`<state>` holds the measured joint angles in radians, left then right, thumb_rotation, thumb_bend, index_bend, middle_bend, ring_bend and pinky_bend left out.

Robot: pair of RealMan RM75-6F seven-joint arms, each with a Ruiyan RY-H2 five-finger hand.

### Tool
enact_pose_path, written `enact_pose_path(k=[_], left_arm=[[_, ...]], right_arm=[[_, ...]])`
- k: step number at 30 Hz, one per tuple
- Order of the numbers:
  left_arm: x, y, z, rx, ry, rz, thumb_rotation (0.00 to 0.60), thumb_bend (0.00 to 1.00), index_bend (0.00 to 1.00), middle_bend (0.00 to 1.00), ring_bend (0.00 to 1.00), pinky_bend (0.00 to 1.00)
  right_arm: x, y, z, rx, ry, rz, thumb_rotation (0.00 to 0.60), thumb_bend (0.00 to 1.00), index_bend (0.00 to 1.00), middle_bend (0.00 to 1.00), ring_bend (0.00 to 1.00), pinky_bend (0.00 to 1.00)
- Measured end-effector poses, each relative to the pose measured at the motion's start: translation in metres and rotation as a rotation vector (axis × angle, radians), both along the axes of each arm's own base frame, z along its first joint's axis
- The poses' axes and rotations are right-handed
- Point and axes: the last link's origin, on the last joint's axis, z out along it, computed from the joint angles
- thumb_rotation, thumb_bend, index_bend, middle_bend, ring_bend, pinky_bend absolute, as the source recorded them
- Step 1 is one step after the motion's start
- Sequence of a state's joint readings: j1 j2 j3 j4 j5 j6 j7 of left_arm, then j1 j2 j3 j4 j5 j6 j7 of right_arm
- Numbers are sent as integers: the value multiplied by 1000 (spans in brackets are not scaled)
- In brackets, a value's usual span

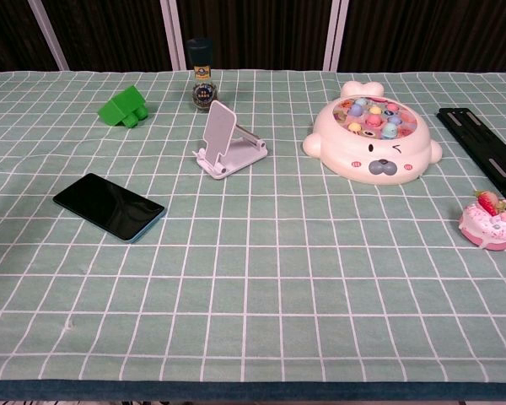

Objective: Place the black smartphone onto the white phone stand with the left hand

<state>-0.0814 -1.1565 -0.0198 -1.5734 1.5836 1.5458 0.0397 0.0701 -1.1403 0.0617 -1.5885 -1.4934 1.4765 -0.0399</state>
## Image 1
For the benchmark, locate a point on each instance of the black smartphone with blue edge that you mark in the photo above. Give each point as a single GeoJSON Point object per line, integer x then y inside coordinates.
{"type": "Point", "coordinates": [109, 204]}

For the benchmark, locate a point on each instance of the green grid tablecloth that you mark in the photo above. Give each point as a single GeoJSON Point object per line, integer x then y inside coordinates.
{"type": "Point", "coordinates": [253, 274]}

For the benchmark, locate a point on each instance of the cream seal fishing game toy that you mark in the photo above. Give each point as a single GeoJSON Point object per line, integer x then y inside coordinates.
{"type": "Point", "coordinates": [362, 160]}

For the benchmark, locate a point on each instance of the pepper grinder bottle black cap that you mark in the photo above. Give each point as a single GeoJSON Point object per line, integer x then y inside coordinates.
{"type": "Point", "coordinates": [203, 90]}

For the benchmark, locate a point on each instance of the green toy building block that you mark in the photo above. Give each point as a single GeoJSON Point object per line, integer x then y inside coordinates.
{"type": "Point", "coordinates": [120, 107]}

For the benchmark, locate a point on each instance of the pink strawberry donut toy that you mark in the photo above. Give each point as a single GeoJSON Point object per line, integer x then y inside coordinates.
{"type": "Point", "coordinates": [485, 230]}

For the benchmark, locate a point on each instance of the white frame post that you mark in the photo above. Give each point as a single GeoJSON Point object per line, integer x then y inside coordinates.
{"type": "Point", "coordinates": [49, 36]}
{"type": "Point", "coordinates": [175, 42]}
{"type": "Point", "coordinates": [335, 34]}

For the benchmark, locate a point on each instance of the black folding bracket stand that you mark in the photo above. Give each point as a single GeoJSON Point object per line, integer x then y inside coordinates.
{"type": "Point", "coordinates": [485, 143]}

